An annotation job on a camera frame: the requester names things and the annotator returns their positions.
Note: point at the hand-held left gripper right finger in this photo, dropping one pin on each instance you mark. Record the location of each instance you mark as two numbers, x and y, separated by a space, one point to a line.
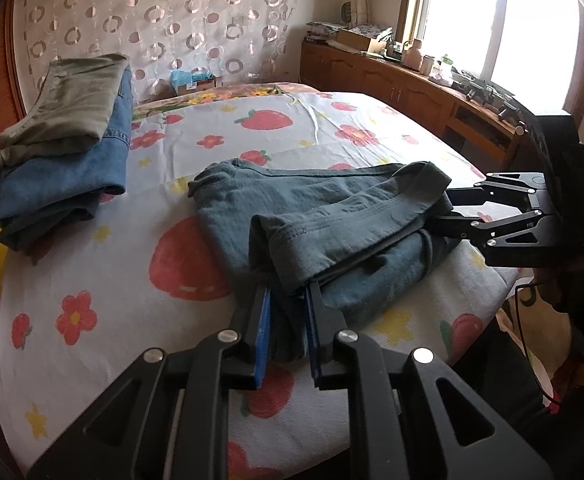
313 330

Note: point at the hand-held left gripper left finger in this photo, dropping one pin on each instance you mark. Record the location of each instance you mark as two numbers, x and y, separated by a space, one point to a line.
265 330

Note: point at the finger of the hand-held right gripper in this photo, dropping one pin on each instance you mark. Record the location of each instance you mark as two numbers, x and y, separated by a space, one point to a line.
497 187
477 227

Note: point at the grey-blue pants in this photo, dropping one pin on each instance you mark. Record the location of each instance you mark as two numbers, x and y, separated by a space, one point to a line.
362 200

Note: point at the folded olive pants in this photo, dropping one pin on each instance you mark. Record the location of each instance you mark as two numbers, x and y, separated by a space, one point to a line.
66 105

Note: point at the black device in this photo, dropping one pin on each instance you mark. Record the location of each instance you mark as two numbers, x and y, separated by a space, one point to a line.
487 94

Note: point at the green capped bottle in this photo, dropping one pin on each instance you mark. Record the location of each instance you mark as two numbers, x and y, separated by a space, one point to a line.
445 70

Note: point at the window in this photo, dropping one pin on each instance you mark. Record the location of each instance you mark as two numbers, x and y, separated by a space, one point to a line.
522 25

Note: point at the person's dark clothing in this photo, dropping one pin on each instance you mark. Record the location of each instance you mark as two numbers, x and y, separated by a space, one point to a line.
517 375

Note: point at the strawberry print bed sheet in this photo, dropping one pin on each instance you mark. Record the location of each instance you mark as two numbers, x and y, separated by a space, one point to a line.
121 260

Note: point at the wooden cabinet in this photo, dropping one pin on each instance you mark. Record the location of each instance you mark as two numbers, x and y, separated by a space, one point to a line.
372 80

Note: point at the open cardboard box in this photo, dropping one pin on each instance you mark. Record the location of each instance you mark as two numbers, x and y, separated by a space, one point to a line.
357 40

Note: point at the pile of patterned cloth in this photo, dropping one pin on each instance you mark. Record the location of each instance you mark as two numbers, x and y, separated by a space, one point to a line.
327 30

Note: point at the floral blanket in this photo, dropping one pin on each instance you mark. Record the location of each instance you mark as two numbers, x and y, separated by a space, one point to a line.
252 91

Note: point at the folded blue jeans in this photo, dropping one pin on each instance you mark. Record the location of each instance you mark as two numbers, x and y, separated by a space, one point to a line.
71 180

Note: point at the cardboard box with blue cloth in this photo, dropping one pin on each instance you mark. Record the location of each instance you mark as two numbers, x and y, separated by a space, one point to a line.
191 82

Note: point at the circle pattern curtain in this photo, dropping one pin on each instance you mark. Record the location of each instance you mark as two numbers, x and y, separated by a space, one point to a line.
171 20

